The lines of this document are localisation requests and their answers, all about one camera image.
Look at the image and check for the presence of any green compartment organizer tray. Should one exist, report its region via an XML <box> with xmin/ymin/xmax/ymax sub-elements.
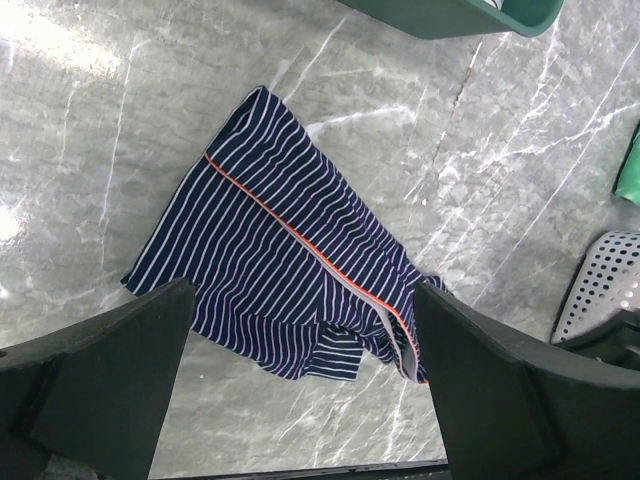
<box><xmin>344</xmin><ymin>0</ymin><xmax>564</xmax><ymax>40</ymax></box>

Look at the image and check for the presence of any green white tie-dye cloth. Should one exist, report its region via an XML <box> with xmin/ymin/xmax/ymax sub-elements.
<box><xmin>613</xmin><ymin>125</ymin><xmax>640</xmax><ymax>206</ymax></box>

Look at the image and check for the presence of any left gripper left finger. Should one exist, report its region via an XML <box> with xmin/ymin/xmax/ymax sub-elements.
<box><xmin>1</xmin><ymin>279</ymin><xmax>195</xmax><ymax>479</ymax></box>

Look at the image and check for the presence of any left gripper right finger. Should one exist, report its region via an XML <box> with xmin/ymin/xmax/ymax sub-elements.
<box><xmin>414</xmin><ymin>284</ymin><xmax>639</xmax><ymax>479</ymax></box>

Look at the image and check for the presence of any navy striped underwear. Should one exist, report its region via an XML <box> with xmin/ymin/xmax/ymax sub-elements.
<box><xmin>122</xmin><ymin>86</ymin><xmax>444</xmax><ymax>384</ymax></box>

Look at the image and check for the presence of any white perforated laundry basket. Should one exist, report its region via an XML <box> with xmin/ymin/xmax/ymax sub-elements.
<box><xmin>551</xmin><ymin>230</ymin><xmax>639</xmax><ymax>344</ymax></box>

